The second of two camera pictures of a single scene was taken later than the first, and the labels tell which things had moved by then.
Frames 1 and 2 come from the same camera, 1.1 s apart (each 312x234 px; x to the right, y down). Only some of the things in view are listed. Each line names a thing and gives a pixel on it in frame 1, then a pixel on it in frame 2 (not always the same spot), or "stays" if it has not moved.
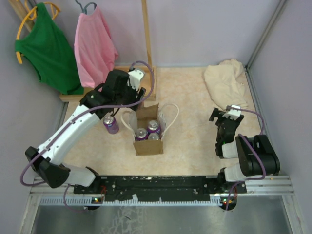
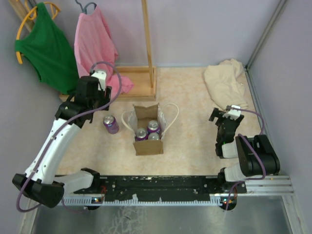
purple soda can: [111, 124] stays
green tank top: [47, 47] stays
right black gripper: [216, 113] stays
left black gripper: [134, 92] → [105, 95]
